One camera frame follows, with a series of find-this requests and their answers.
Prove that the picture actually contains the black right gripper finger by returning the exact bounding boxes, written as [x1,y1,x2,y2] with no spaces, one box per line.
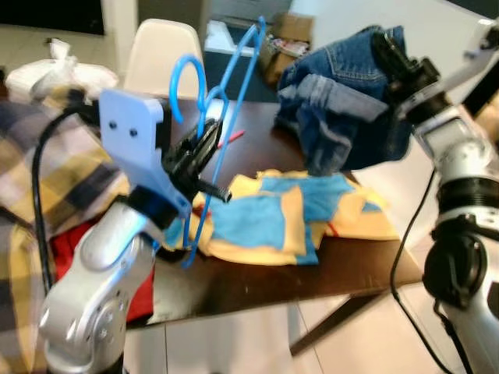
[372,30,412,79]

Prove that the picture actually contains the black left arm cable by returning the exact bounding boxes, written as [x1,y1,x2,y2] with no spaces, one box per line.
[31,104,106,301]

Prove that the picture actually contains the white plastic chair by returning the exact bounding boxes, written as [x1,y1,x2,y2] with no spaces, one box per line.
[125,19,206,104]

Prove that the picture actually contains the yellow and blue garment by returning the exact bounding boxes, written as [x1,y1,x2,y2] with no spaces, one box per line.
[234,168,402,242]
[189,187,319,268]

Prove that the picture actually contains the blue denim jeans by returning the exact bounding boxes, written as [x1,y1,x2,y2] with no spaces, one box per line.
[274,25,416,177]

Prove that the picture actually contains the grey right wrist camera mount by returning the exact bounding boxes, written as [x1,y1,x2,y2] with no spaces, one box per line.
[437,19,499,98]

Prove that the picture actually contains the white plastic bag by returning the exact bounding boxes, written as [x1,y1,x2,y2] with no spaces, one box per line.
[4,39,119,102]

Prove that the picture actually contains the red garment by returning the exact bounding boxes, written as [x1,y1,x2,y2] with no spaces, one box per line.
[49,217,157,324]

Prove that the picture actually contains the dark brown wooden table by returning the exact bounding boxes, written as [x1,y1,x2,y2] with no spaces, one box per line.
[125,97,428,358]

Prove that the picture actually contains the yellow navy plaid shirt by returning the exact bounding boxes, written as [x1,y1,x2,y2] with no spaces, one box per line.
[0,86,132,374]

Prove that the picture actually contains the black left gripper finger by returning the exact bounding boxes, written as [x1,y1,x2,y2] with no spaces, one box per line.
[198,123,228,169]
[189,117,222,158]

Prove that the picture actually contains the brown cardboard box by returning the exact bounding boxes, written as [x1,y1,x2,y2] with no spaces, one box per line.
[264,12,317,86]

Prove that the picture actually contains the blue plastic hanger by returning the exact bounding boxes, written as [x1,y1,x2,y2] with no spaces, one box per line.
[168,16,268,270]

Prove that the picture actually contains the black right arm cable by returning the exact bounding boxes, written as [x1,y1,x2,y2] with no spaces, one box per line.
[388,168,478,374]

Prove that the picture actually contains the red pen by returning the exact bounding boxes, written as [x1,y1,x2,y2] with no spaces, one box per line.
[218,129,247,150]

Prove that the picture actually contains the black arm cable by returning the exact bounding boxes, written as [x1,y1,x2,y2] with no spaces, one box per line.
[31,104,106,301]
[388,168,478,374]

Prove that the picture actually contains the black glass door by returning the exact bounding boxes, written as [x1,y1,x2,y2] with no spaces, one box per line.
[0,0,106,37]

